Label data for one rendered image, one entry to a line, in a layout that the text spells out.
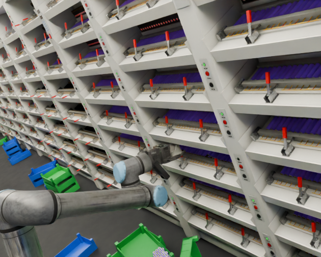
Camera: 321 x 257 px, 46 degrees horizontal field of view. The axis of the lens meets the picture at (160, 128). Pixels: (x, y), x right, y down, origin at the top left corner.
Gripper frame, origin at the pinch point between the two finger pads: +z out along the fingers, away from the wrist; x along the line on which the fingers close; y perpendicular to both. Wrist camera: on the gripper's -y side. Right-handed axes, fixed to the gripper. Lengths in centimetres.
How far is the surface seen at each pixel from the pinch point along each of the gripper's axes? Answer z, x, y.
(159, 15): -18, -30, 64
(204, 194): 6.6, -2.4, -24.5
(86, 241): -33, 92, -69
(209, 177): -2.2, -21.3, -8.3
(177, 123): -1.4, -3.0, 15.9
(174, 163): -0.5, 9.3, -7.2
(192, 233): 8, 18, -55
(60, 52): -19, 90, 61
